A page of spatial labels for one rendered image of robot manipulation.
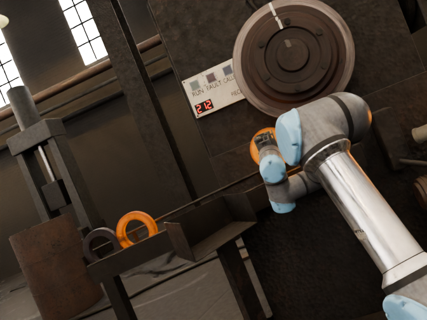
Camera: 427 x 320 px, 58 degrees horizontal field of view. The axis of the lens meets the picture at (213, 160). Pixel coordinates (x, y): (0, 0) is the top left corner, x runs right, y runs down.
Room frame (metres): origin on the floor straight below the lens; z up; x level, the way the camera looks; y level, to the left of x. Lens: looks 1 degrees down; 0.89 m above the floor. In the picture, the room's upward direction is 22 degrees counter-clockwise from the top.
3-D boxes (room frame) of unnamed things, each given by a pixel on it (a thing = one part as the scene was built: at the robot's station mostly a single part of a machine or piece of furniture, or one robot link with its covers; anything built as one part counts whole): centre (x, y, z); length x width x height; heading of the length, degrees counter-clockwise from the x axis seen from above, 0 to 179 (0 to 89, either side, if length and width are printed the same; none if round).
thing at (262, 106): (1.55, -0.44, 1.11); 0.47 x 0.06 x 0.47; 78
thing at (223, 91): (1.72, -0.13, 1.15); 0.26 x 0.02 x 0.18; 78
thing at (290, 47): (1.45, -0.42, 1.11); 0.28 x 0.06 x 0.28; 78
